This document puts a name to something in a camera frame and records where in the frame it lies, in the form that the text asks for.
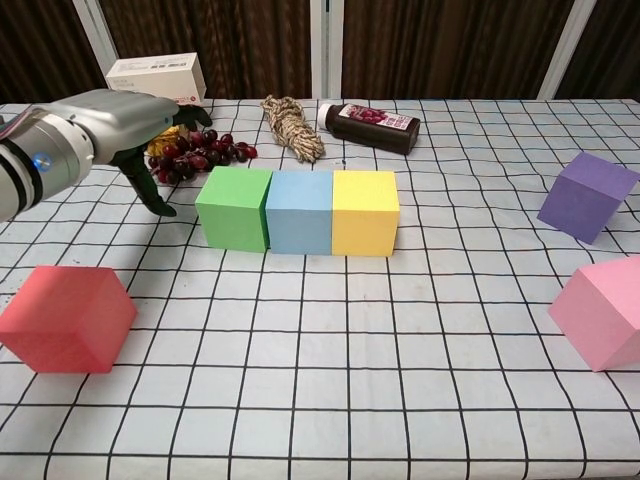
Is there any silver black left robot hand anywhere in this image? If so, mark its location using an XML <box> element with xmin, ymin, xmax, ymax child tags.
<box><xmin>47</xmin><ymin>88</ymin><xmax>214</xmax><ymax>217</ymax></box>

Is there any green foam cube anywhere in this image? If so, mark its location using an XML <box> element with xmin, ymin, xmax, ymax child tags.
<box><xmin>194</xmin><ymin>166</ymin><xmax>274</xmax><ymax>253</ymax></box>

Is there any red foam cube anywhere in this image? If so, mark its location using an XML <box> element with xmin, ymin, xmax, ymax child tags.
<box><xmin>0</xmin><ymin>265</ymin><xmax>139</xmax><ymax>375</ymax></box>

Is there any yellow foam cube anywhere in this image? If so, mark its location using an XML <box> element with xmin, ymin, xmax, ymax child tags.
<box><xmin>331</xmin><ymin>169</ymin><xmax>401</xmax><ymax>258</ymax></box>

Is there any pink foam cube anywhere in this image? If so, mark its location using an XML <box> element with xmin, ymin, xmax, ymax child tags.
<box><xmin>547</xmin><ymin>255</ymin><xmax>640</xmax><ymax>373</ymax></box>

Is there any blue foam cube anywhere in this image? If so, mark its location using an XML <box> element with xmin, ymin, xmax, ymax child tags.
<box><xmin>265</xmin><ymin>169</ymin><xmax>335</xmax><ymax>256</ymax></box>

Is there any purple foam cube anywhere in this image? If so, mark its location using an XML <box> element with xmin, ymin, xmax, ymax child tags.
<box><xmin>537</xmin><ymin>151</ymin><xmax>640</xmax><ymax>245</ymax></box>

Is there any yellow snack box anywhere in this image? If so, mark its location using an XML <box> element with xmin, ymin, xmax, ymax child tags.
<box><xmin>144</xmin><ymin>126</ymin><xmax>182</xmax><ymax>156</ymax></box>

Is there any white cardboard box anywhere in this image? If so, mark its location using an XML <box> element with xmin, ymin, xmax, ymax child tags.
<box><xmin>105</xmin><ymin>51</ymin><xmax>208</xmax><ymax>107</ymax></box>

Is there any bunch of dark grapes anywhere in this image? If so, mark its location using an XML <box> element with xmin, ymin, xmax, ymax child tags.
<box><xmin>146</xmin><ymin>128</ymin><xmax>259</xmax><ymax>187</ymax></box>

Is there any brown pleated curtain panel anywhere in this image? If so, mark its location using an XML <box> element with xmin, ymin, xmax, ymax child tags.
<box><xmin>341</xmin><ymin>0</ymin><xmax>576</xmax><ymax>100</ymax></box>
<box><xmin>99</xmin><ymin>0</ymin><xmax>312</xmax><ymax>100</ymax></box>
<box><xmin>0</xmin><ymin>0</ymin><xmax>109</xmax><ymax>104</ymax></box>
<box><xmin>554</xmin><ymin>0</ymin><xmax>640</xmax><ymax>100</ymax></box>

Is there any dark grape juice bottle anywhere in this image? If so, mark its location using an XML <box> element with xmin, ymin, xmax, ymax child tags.
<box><xmin>316</xmin><ymin>102</ymin><xmax>421</xmax><ymax>156</ymax></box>

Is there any white black checkered tablecloth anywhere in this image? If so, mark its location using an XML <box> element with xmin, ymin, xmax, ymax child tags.
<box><xmin>0</xmin><ymin>98</ymin><xmax>640</xmax><ymax>480</ymax></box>

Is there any grey metal partition post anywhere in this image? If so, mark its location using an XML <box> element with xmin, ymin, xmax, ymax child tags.
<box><xmin>537</xmin><ymin>0</ymin><xmax>599</xmax><ymax>100</ymax></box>
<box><xmin>72</xmin><ymin>0</ymin><xmax>121</xmax><ymax>101</ymax></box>
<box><xmin>308</xmin><ymin>0</ymin><xmax>344</xmax><ymax>100</ymax></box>

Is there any coiled beige rope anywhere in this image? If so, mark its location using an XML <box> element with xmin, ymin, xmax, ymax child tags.
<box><xmin>260</xmin><ymin>94</ymin><xmax>327</xmax><ymax>164</ymax></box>

